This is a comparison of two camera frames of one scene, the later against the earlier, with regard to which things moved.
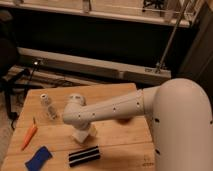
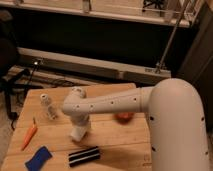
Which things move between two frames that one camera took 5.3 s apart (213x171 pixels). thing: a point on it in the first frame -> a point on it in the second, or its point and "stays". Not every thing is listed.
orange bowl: (125, 119) stays
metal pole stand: (161, 63) stays
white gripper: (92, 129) -> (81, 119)
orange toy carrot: (30, 135) stays
